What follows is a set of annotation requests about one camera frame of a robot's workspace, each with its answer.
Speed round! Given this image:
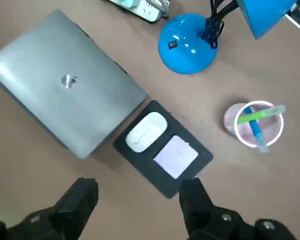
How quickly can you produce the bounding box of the pink pen cup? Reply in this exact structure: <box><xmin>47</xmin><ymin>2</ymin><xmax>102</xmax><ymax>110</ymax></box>
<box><xmin>223</xmin><ymin>100</ymin><xmax>285</xmax><ymax>148</ymax></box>

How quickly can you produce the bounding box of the blue desk lamp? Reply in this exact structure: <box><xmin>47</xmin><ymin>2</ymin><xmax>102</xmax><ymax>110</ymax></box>
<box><xmin>157</xmin><ymin>0</ymin><xmax>298</xmax><ymax>75</ymax></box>

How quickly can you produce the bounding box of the grey laptop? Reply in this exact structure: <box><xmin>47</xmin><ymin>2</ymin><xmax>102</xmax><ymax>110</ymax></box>
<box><xmin>0</xmin><ymin>9</ymin><xmax>148</xmax><ymax>160</ymax></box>

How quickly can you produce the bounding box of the black mouse pad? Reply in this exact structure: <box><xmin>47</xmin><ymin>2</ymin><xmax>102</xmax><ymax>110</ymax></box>
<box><xmin>112</xmin><ymin>99</ymin><xmax>214</xmax><ymax>200</ymax></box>

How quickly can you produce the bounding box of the black lamp cord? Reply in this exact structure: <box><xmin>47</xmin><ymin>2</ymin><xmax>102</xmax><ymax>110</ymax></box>
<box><xmin>201</xmin><ymin>0</ymin><xmax>241</xmax><ymax>50</ymax></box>

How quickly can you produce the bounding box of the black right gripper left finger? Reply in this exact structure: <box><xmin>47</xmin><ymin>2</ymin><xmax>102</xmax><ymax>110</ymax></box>
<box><xmin>0</xmin><ymin>177</ymin><xmax>100</xmax><ymax>240</ymax></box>

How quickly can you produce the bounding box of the blue pen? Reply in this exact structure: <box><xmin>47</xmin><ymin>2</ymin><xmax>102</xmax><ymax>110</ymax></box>
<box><xmin>243</xmin><ymin>106</ymin><xmax>270</xmax><ymax>154</ymax></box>

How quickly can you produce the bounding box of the white computer mouse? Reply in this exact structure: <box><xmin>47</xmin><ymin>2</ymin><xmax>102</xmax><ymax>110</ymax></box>
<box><xmin>124</xmin><ymin>111</ymin><xmax>168</xmax><ymax>153</ymax></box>

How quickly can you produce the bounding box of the green pen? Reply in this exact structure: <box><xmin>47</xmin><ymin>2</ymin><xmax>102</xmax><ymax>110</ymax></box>
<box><xmin>237</xmin><ymin>104</ymin><xmax>286</xmax><ymax>125</ymax></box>

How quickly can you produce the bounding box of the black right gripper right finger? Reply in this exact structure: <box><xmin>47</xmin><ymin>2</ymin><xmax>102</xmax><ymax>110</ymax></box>
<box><xmin>178</xmin><ymin>177</ymin><xmax>297</xmax><ymax>240</ymax></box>

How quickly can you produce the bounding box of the white power strip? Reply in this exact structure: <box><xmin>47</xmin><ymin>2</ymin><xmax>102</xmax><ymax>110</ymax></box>
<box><xmin>107</xmin><ymin>0</ymin><xmax>171</xmax><ymax>24</ymax></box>

